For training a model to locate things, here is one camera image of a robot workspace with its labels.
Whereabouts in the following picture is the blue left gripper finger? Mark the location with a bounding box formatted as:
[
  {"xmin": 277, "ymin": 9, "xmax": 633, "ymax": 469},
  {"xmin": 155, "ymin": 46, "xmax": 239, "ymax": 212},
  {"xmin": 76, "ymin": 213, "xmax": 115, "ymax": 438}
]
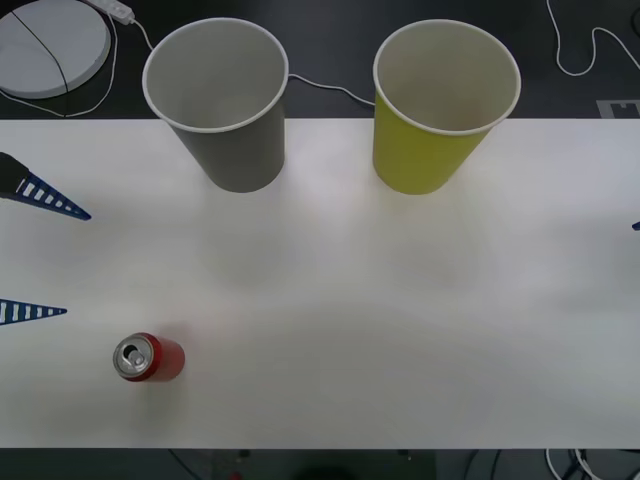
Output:
[
  {"xmin": 0, "ymin": 298, "xmax": 69, "ymax": 327},
  {"xmin": 0, "ymin": 152, "xmax": 93, "ymax": 222}
]

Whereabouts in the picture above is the red drink can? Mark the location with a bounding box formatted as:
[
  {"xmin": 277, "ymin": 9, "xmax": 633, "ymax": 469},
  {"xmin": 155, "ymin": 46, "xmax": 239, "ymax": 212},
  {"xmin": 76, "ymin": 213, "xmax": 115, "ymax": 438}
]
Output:
[{"xmin": 112, "ymin": 331, "xmax": 186, "ymax": 384}]

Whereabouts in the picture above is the grey marker plate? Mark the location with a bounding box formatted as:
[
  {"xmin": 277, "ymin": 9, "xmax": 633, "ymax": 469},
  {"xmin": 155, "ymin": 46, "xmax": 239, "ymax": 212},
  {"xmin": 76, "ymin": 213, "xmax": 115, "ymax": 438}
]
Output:
[{"xmin": 596, "ymin": 99, "xmax": 640, "ymax": 120}]

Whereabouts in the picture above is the pale grey round disc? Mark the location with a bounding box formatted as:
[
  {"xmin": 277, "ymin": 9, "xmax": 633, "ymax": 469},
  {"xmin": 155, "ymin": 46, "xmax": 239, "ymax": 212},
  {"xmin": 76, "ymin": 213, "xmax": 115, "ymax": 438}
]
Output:
[{"xmin": 0, "ymin": 0, "xmax": 113, "ymax": 100}]

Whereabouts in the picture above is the grey plastic bin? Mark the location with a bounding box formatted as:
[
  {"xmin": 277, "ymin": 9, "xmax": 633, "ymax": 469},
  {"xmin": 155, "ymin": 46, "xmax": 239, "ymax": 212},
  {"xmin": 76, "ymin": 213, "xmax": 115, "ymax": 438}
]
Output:
[{"xmin": 141, "ymin": 17, "xmax": 290, "ymax": 194}]

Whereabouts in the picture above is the yellow-green plastic bin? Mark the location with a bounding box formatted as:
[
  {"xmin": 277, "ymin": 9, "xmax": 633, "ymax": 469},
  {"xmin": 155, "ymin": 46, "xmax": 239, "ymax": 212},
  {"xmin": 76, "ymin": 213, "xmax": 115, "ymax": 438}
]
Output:
[{"xmin": 372, "ymin": 18, "xmax": 522, "ymax": 196}]

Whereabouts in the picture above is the thin black cable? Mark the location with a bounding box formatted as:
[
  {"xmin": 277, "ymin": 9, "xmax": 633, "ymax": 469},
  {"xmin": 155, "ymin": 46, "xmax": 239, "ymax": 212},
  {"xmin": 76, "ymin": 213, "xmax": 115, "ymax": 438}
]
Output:
[{"xmin": 9, "ymin": 8, "xmax": 71, "ymax": 119}]

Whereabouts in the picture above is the thin white looping cable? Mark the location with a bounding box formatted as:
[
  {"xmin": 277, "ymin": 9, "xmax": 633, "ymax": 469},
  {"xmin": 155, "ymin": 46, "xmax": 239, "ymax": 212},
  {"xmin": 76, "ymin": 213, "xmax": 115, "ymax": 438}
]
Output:
[{"xmin": 0, "ymin": 10, "xmax": 120, "ymax": 119}]

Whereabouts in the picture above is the white wavy cable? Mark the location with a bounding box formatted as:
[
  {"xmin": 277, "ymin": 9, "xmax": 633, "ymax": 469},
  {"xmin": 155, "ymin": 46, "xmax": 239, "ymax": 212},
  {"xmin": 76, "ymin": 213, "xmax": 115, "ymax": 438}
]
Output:
[{"xmin": 546, "ymin": 0, "xmax": 640, "ymax": 77}]

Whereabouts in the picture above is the white cable bundle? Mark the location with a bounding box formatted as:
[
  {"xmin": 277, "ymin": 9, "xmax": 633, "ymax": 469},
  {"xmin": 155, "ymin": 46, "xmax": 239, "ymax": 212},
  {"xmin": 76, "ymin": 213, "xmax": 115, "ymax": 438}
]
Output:
[{"xmin": 543, "ymin": 448, "xmax": 609, "ymax": 480}]

